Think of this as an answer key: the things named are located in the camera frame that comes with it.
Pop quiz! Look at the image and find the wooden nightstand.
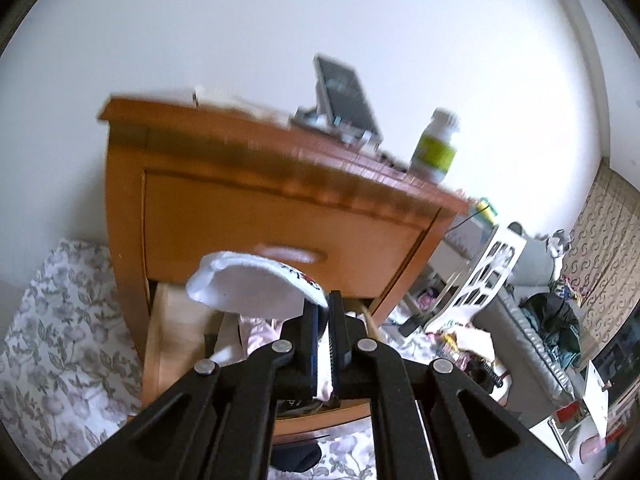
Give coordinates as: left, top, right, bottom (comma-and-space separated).
98, 92, 471, 351

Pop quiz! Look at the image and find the dark clothes pile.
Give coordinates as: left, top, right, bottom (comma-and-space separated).
520, 292, 581, 368

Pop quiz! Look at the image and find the white sock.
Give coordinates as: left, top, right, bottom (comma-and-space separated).
186, 251, 330, 321

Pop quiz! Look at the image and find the wooden nightstand drawer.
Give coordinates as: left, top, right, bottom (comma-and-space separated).
142, 170, 443, 313
140, 282, 382, 437

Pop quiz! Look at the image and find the white cutout chair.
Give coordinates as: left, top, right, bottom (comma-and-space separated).
425, 222, 528, 333

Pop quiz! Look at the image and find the green label pill bottle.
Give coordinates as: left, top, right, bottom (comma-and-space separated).
410, 107, 461, 184

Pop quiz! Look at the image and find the grey sofa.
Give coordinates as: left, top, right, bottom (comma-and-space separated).
472, 232, 586, 402

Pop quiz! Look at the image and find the grey white plush toy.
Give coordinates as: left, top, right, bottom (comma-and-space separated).
545, 230, 574, 262

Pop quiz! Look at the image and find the phone on stand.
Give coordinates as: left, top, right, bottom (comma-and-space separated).
290, 54, 383, 147

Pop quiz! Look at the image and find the grey floral white blanket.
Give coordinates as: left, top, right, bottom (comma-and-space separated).
0, 239, 376, 480

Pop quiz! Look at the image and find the patterned beige curtain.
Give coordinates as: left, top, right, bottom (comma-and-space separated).
560, 160, 640, 361

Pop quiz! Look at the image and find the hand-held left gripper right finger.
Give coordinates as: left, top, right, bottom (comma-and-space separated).
327, 290, 581, 480

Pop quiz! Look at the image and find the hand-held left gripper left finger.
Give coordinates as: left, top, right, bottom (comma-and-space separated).
62, 300, 321, 480

